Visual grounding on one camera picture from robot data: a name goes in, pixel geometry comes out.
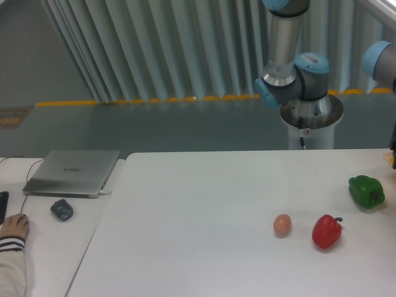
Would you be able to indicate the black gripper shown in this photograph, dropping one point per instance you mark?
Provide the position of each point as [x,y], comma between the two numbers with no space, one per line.
[392,147]

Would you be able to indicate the triangular bread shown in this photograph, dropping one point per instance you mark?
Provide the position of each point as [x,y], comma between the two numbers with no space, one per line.
[389,158]

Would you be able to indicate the striped cream sleeve forearm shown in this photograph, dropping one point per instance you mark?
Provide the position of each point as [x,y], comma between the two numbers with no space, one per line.
[13,268]

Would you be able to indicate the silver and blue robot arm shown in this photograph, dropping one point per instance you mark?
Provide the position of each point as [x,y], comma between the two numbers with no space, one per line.
[297,82]

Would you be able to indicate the person's hand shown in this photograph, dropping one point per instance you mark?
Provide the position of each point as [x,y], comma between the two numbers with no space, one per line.
[15,226]

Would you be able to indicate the green bell pepper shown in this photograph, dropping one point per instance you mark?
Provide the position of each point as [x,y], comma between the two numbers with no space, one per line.
[366,191]

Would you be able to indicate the red bell pepper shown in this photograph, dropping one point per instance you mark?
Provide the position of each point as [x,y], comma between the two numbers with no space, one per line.
[326,231]

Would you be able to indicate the brown egg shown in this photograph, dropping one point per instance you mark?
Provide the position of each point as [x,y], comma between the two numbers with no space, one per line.
[282,225]

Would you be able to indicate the white pleated curtain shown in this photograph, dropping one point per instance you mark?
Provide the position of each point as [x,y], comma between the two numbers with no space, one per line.
[146,50]

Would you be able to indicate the silver closed laptop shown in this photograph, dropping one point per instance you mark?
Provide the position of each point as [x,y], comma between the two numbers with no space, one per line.
[72,173]

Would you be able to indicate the dark grey small gadget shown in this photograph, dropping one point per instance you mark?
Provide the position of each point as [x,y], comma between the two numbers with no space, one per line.
[62,210]

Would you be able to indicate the black keyboard edge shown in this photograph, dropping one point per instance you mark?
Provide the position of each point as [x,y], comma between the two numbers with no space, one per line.
[4,197]

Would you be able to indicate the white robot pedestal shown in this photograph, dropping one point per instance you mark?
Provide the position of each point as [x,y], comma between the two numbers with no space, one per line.
[311,124]

